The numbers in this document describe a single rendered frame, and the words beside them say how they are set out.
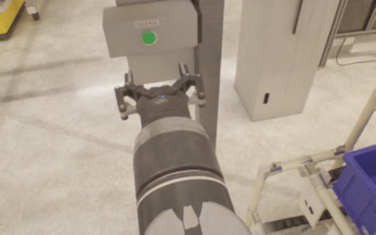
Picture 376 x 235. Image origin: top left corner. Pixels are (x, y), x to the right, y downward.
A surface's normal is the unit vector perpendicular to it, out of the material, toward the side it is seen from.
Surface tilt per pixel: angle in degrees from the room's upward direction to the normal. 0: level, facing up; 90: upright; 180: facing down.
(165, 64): 90
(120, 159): 0
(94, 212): 0
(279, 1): 90
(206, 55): 90
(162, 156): 14
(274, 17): 90
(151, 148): 31
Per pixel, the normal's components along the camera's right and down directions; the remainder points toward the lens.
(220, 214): 0.02, -0.77
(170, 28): 0.20, 0.68
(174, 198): -0.18, -0.68
